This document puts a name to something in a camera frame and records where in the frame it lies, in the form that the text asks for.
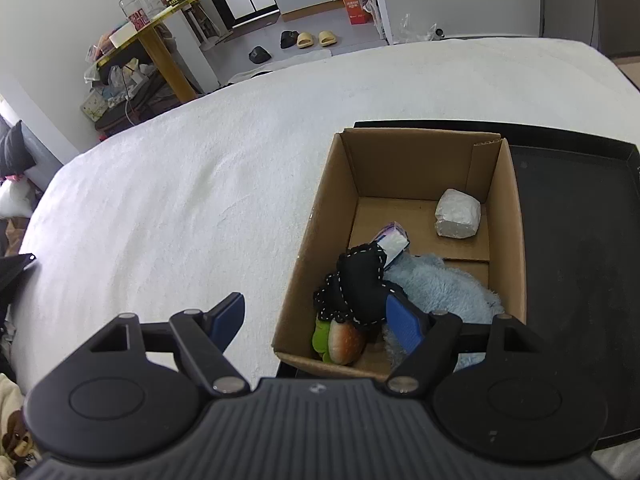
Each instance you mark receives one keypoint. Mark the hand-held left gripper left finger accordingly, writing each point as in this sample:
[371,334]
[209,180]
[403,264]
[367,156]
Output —
[227,317]

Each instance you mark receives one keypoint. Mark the white flat box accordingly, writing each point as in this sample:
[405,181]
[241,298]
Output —
[122,37]

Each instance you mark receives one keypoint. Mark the white stand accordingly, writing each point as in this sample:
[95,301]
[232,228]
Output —
[202,27]

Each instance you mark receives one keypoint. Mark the white wrapped packet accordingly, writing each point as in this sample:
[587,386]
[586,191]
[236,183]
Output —
[457,215]

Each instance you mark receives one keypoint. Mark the yellow round table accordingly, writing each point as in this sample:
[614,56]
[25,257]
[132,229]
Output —
[167,67]

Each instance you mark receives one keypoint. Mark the black shallow tray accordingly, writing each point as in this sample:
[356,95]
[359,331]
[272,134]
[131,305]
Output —
[575,260]

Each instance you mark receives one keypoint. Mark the beige printed cloth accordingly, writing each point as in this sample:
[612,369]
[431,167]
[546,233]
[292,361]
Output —
[12,425]

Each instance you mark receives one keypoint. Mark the green and white box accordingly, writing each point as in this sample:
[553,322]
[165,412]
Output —
[94,106]

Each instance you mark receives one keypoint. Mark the black shoe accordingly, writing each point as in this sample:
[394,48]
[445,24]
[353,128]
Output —
[288,39]
[260,55]

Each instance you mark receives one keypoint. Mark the white pillow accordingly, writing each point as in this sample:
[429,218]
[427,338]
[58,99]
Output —
[17,197]

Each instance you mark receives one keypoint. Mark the orange cardboard box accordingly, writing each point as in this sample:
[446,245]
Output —
[356,5]

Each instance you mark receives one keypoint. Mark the clear plastic bag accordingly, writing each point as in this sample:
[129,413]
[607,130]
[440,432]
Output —
[416,30]

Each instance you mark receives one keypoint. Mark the clear glass jar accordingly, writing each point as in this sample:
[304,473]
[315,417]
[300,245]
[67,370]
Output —
[134,2]

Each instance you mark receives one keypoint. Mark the small red box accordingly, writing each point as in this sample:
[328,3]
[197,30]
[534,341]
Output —
[139,18]

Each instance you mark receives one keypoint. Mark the black pillow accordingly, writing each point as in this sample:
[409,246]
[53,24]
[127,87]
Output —
[15,147]

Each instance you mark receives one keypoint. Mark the light blue fluffy plush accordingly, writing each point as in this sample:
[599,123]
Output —
[445,295]

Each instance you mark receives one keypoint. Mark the black cloth with white stitching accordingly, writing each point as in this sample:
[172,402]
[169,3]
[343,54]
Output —
[360,280]

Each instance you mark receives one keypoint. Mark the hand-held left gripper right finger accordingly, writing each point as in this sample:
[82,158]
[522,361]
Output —
[402,325]

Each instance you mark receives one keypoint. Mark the brown cardboard box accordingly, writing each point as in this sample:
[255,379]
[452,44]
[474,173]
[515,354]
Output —
[415,160]

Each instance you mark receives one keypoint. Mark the beige slipper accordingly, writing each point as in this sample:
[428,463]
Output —
[305,40]
[328,38]

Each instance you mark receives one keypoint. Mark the burger plush toy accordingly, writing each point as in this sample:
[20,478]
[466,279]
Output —
[345,342]

